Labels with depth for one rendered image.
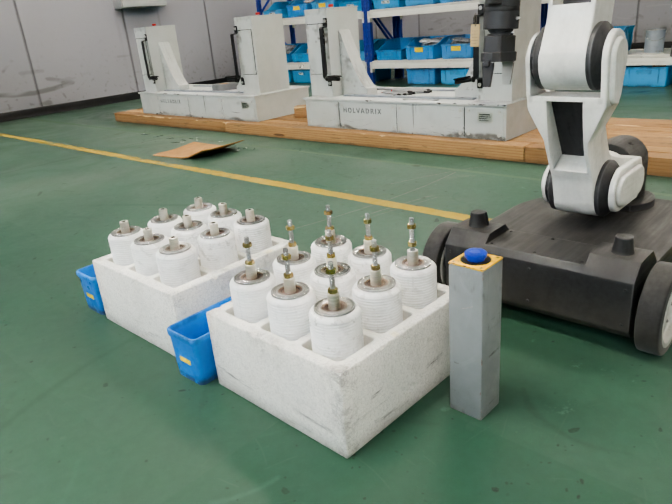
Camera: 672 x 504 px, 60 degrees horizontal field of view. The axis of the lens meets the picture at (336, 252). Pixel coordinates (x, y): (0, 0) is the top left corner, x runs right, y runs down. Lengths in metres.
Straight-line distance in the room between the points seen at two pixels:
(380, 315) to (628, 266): 0.55
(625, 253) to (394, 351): 0.57
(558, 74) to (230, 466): 1.06
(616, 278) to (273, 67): 3.52
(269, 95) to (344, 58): 0.79
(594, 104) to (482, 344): 0.61
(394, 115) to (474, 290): 2.54
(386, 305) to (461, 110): 2.25
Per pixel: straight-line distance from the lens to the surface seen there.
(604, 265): 1.37
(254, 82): 4.45
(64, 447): 1.31
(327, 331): 1.03
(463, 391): 1.17
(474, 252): 1.06
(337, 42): 3.93
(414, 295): 1.19
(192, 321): 1.41
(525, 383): 1.30
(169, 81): 5.55
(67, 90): 7.60
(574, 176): 1.55
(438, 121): 3.34
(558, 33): 1.43
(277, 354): 1.11
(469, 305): 1.07
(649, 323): 1.35
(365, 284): 1.13
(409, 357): 1.15
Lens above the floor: 0.73
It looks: 22 degrees down
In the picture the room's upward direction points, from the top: 5 degrees counter-clockwise
